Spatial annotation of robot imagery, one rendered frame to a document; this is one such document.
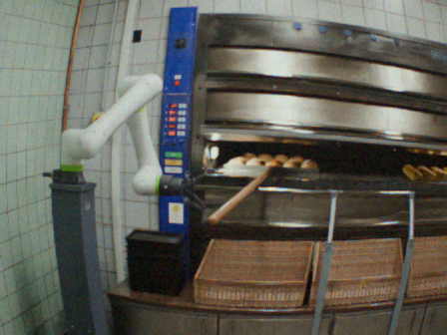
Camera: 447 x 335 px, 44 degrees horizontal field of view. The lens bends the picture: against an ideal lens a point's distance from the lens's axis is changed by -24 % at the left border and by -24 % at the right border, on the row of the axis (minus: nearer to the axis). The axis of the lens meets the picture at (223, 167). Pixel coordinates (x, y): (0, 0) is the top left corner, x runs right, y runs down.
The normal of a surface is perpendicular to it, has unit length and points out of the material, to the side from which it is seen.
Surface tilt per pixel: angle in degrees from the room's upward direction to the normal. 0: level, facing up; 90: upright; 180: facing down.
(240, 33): 90
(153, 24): 90
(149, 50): 90
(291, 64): 70
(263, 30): 92
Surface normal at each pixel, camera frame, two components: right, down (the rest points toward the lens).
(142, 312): -0.16, 0.09
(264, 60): -0.15, -0.26
